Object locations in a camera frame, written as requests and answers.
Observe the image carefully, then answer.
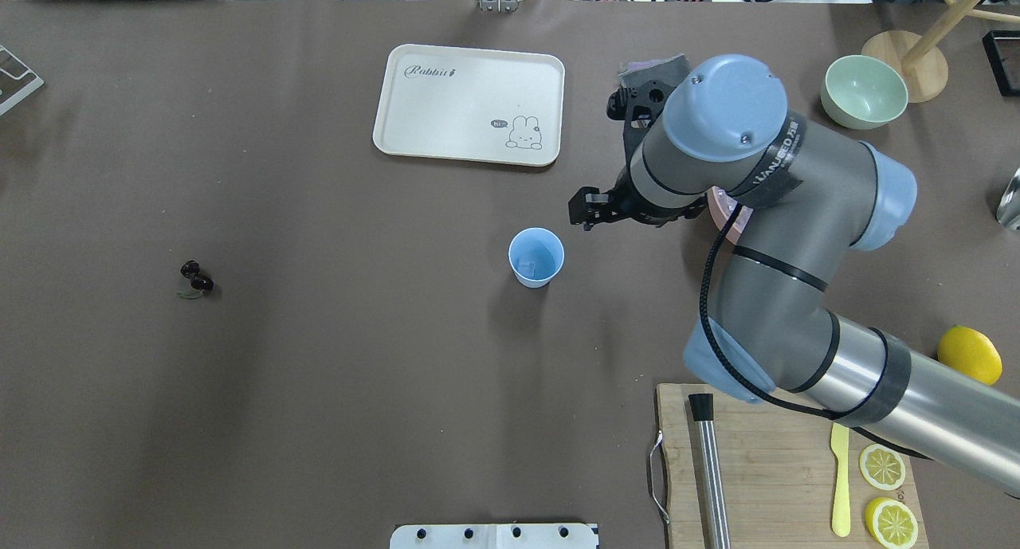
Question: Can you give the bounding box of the steel muddler black tip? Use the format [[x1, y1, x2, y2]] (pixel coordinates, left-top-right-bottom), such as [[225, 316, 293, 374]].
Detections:
[[689, 393, 732, 548]]

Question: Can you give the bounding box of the yellow lemon right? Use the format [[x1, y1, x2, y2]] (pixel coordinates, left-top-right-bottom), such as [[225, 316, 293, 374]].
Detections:
[[936, 325, 1004, 386]]

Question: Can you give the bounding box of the dark cherries pair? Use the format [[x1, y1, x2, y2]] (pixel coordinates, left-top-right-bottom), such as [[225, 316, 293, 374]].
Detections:
[[176, 260, 215, 300]]

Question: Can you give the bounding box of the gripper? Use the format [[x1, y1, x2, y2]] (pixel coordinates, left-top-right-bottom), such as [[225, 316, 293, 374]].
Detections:
[[568, 167, 678, 232]]

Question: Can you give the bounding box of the mint green bowl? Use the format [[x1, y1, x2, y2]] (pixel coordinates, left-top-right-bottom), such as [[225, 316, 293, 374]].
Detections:
[[820, 55, 908, 129]]

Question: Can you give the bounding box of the lemon half upper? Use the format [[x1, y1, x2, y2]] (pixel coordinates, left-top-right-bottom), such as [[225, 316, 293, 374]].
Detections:
[[864, 497, 920, 548]]

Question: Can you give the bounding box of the light blue plastic cup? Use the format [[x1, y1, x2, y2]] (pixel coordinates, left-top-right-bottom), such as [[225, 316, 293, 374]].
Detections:
[[508, 227, 565, 288]]

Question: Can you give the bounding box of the steel ice scoop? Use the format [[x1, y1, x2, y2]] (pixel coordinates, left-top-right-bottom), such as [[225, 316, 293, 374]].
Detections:
[[995, 168, 1020, 232]]

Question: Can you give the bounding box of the bamboo cutting board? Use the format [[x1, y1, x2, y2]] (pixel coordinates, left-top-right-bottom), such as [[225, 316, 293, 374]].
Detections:
[[656, 383, 882, 548]]

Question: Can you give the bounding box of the yellow plastic knife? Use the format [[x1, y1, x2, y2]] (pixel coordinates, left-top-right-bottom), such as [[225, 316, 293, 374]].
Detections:
[[830, 423, 852, 538]]

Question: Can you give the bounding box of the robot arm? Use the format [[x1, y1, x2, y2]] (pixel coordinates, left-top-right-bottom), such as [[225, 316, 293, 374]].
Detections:
[[568, 54, 1019, 497]]

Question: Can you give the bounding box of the pink bowl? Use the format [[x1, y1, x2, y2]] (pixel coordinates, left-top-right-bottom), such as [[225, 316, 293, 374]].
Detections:
[[706, 186, 754, 245]]

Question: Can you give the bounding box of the wooden mug tree stand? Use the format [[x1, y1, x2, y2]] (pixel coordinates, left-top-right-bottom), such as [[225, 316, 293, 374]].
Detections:
[[861, 0, 1018, 104]]

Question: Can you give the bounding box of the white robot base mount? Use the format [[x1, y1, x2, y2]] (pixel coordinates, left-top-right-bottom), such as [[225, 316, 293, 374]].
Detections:
[[389, 523, 601, 548]]

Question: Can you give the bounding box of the lemon slice lower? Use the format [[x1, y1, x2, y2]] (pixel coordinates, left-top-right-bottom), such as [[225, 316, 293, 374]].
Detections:
[[857, 444, 907, 492]]

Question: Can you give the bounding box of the cream rabbit tray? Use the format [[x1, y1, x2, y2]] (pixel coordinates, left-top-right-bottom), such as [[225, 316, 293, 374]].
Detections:
[[372, 44, 566, 167]]

